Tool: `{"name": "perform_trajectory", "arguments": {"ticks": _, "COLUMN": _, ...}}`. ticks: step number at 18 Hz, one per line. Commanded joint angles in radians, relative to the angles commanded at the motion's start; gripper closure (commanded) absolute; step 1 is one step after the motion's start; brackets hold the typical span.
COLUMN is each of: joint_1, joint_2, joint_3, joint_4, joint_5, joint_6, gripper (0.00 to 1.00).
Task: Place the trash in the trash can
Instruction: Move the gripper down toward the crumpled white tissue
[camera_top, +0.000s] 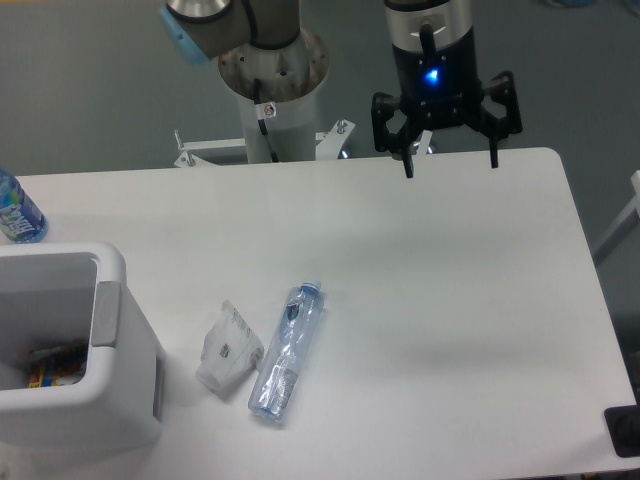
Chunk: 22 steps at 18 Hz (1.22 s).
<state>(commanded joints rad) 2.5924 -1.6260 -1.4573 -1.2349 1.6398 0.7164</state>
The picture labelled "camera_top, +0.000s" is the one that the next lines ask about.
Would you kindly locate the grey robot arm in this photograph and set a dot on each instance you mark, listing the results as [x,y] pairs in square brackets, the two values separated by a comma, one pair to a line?
[203,30]

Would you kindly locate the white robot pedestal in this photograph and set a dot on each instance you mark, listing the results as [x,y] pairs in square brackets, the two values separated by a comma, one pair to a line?
[277,97]

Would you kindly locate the blue labelled water bottle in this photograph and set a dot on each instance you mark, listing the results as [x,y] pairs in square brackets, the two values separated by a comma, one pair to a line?
[21,220]

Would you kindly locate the white trash can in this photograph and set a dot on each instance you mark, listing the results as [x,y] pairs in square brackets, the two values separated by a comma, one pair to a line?
[54,294]

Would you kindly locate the colourful trash in bin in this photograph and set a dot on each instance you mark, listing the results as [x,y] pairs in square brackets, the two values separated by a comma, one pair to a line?
[63,365]

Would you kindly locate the clear plastic bottle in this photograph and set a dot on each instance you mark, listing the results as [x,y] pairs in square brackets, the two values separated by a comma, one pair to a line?
[287,351]

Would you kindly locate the black clamp at table edge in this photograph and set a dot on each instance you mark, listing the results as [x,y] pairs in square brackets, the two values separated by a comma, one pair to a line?
[623,426]

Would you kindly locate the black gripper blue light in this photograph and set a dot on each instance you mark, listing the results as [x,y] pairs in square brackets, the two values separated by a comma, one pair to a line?
[434,82]

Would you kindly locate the white frame at right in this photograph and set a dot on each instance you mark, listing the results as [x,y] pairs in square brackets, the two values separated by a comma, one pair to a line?
[620,227]

